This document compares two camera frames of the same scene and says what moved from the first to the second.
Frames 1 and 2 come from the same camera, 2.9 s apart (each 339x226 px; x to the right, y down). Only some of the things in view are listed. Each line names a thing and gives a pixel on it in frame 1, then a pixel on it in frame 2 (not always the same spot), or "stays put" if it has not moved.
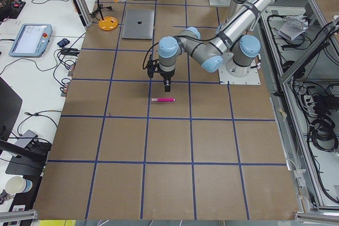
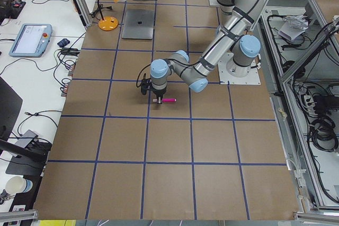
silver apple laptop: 138,24 stays put
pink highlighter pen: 163,100 stays put
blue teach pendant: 31,41 stays put
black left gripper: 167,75 to 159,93
